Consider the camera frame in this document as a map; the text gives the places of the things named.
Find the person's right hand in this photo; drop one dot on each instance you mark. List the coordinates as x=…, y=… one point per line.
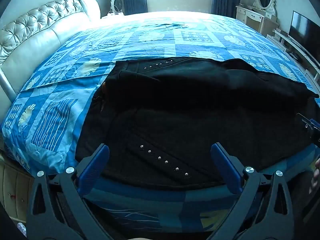
x=316, y=177

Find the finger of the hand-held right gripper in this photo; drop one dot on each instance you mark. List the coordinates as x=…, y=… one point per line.
x=308, y=127

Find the beige cabinet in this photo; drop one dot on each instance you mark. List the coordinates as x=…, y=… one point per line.
x=13, y=187

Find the white dressing table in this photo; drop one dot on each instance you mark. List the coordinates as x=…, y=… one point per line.
x=252, y=18

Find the white television stand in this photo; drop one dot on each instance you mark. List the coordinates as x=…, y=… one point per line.
x=295, y=48

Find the white box fan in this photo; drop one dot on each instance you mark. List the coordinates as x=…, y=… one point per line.
x=116, y=5

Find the cream tufted leather headboard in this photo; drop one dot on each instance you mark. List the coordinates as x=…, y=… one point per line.
x=37, y=35

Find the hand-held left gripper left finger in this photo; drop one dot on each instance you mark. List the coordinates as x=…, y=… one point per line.
x=94, y=166

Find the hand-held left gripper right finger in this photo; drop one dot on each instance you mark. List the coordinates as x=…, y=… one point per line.
x=225, y=167

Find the black studded pants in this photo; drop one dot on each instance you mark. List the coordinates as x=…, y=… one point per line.
x=187, y=105

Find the blue patterned bedsheet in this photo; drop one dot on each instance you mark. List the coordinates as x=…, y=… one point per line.
x=62, y=120

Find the black flat-screen television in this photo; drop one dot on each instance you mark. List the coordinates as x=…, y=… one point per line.
x=303, y=33

